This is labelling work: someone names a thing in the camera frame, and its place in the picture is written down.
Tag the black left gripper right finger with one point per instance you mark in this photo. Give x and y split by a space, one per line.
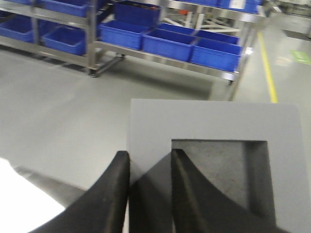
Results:
200 207

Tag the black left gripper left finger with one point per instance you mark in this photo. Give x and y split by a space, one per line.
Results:
101 209

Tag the gray square base block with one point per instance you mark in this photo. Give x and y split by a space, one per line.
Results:
252 152

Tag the steel shelving rack with bins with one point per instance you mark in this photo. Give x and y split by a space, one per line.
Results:
211 37

